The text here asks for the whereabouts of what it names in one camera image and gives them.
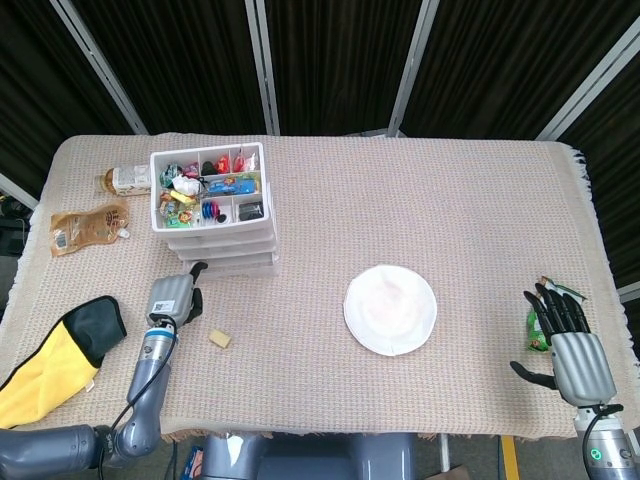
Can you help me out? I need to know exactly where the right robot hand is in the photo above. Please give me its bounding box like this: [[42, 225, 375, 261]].
[[509, 282, 617, 405]]

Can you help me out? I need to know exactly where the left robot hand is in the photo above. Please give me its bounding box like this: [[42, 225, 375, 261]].
[[143, 261, 209, 329]]

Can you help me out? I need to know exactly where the clear plastic drawer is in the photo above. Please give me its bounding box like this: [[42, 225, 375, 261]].
[[166, 229, 276, 248], [179, 255, 282, 278], [172, 243, 279, 260]]

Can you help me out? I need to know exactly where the white plastic drawer organizer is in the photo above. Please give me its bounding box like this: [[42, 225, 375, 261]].
[[149, 141, 282, 278]]

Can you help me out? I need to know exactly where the blue and pink packet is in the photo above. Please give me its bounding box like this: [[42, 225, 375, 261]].
[[182, 444, 206, 480]]

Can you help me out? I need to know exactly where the green snack packet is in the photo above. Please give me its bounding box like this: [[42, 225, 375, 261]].
[[524, 274, 587, 354]]

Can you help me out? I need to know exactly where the yellow and black cloth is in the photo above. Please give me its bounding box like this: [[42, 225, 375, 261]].
[[0, 294, 129, 430]]

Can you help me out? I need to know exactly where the colourful foil candy packet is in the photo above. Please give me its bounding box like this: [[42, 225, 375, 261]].
[[163, 208, 200, 228]]

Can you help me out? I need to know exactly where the brown spout pouch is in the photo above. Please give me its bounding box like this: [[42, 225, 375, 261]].
[[48, 199, 133, 259]]

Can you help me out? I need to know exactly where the white crumpled wrapper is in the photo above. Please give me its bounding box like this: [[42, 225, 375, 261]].
[[172, 174, 204, 196]]

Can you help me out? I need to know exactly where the plastic tea bottle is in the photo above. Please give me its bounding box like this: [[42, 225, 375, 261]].
[[92, 164, 153, 197]]

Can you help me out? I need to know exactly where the blue snack packet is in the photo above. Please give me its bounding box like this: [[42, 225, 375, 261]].
[[207, 179, 259, 197]]

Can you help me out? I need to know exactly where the red and white packet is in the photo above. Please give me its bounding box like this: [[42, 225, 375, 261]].
[[233, 147, 259, 174]]

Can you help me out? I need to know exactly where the beige woven tablecloth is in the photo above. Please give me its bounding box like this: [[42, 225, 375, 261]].
[[0, 130, 640, 447]]

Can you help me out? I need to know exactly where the white paper plate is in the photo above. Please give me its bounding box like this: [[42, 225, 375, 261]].
[[342, 265, 439, 357]]

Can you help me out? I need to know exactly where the grey robot torso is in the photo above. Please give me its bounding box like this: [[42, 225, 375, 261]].
[[202, 432, 417, 480]]

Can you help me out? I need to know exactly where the grey metal partition post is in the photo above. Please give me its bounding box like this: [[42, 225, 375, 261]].
[[0, 172, 40, 210], [243, 0, 281, 136], [49, 0, 150, 135], [387, 0, 441, 137], [534, 22, 640, 142]]

